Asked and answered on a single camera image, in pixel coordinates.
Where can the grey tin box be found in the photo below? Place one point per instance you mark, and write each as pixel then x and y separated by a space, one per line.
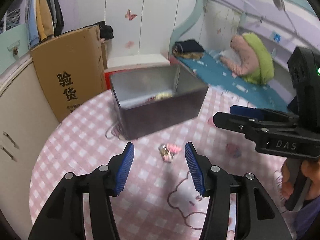
pixel 160 120

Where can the black clothes pile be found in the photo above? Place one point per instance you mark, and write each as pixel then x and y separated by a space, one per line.
pixel 106 31

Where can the grey hanging pouch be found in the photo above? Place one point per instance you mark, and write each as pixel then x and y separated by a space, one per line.
pixel 278 2

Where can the white board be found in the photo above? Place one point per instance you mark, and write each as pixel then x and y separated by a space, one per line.
pixel 137 60

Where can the teal drawer cabinet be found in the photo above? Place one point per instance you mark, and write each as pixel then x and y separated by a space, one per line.
pixel 15 37

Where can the tan jacket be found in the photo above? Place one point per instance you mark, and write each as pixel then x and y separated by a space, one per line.
pixel 43 17

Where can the large cardboard box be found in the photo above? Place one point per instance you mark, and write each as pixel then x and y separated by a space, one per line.
pixel 70 62

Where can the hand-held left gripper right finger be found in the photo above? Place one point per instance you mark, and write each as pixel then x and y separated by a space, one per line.
pixel 193 172

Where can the folded black clothes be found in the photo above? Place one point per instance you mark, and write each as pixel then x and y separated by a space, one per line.
pixel 188 45

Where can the blue printed bed sheet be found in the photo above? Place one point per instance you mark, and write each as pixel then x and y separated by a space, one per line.
pixel 225 80

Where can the pink and green plush pillow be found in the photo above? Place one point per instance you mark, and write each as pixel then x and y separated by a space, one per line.
pixel 260 55

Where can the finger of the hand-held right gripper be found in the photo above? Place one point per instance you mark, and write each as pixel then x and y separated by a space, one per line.
pixel 230 121
pixel 247 111

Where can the cream low cabinet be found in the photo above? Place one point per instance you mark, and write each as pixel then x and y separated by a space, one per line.
pixel 22 105

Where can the person's right forearm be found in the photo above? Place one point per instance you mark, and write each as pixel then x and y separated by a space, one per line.
pixel 308 220

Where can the small pink charm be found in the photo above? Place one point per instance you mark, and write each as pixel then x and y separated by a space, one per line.
pixel 168 158

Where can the pinecone ornament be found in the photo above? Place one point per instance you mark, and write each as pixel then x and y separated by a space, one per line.
pixel 16 52

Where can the folded grey jeans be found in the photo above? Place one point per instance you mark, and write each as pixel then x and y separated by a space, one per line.
pixel 11 17

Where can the person's right hand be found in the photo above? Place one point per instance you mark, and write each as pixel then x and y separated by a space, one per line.
pixel 286 180

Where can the grey jacket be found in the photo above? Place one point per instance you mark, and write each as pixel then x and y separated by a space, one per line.
pixel 50 7

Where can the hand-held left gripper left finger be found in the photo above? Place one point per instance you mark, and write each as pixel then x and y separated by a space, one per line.
pixel 123 172

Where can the black jacket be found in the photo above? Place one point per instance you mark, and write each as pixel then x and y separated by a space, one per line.
pixel 58 15

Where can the white wardrobe with butterfly stickers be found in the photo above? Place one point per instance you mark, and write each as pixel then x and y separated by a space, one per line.
pixel 150 30

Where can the pink hair clip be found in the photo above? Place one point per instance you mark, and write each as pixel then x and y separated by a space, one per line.
pixel 173 147

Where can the tan garment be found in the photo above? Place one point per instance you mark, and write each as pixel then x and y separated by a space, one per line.
pixel 190 55

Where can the light blue shirt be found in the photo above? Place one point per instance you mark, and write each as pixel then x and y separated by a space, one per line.
pixel 32 22

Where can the pink checked bear tablecloth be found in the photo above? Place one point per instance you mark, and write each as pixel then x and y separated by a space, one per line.
pixel 87 142

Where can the teal bunk bed frame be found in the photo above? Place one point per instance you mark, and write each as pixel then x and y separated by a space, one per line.
pixel 185 27

